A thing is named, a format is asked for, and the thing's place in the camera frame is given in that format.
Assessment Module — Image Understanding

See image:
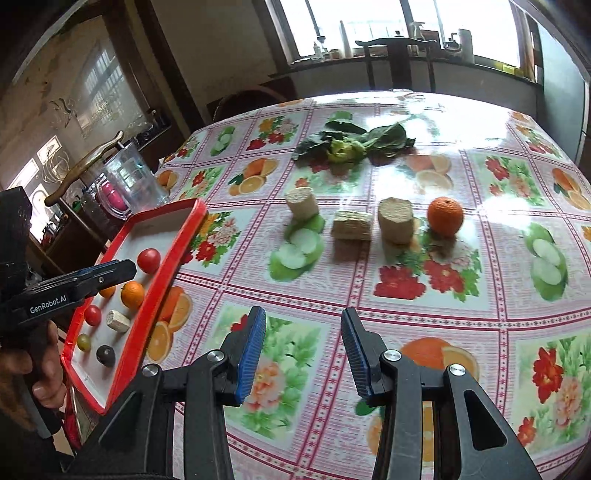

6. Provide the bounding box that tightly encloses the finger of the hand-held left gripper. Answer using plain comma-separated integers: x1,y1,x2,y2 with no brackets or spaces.
69,260,138,301
44,260,122,289

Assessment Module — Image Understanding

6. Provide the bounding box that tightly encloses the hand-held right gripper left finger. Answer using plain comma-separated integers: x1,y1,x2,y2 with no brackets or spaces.
67,305,267,480

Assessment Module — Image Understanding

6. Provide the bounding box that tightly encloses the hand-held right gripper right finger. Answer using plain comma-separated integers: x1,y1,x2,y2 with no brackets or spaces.
340,307,543,480

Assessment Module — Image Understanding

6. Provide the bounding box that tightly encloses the light orange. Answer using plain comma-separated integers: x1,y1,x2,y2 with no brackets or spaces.
120,281,146,309

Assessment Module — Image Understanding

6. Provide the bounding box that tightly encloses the large red tomato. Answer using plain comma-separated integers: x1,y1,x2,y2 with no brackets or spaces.
137,248,162,274

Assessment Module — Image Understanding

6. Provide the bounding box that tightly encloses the red tray with white inside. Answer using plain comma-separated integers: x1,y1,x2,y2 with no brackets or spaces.
61,198,208,415

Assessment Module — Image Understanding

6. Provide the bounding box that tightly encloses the person's left hand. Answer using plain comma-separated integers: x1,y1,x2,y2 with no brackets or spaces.
0,318,68,409

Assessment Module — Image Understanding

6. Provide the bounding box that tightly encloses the red thermos bottle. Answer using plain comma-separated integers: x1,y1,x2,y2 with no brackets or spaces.
102,181,124,208

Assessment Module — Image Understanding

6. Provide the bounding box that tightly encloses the fruit print tablecloth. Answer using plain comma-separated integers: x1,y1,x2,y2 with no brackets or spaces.
60,91,591,480

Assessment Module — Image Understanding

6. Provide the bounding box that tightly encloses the clear glass pitcher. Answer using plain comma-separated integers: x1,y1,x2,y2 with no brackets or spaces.
99,141,171,221

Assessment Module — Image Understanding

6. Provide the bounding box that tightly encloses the flat pale corn cob piece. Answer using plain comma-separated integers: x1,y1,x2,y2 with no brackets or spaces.
331,211,374,241

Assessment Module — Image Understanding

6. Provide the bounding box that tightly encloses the thick pale corn cob piece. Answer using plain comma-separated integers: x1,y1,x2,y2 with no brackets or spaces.
378,197,415,245

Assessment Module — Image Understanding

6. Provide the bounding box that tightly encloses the glass door cabinet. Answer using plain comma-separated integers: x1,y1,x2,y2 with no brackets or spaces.
0,14,185,195

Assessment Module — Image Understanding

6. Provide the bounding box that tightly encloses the leafy green vegetable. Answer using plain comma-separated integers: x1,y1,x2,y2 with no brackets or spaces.
292,119,416,168

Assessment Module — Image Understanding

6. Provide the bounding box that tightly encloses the dark wooden chair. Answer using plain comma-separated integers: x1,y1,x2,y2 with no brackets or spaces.
355,38,437,93

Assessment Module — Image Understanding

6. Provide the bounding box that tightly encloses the white paper roll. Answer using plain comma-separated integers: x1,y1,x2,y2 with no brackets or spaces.
458,28,475,64

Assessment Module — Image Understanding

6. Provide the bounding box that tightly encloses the grey refrigerator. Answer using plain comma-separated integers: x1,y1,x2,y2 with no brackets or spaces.
536,14,591,162

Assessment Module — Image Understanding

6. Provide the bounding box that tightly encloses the barred window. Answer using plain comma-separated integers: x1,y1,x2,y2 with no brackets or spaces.
268,0,539,70

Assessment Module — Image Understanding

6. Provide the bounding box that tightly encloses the wooden chair with curved rail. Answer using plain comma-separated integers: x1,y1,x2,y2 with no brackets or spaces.
45,130,125,207

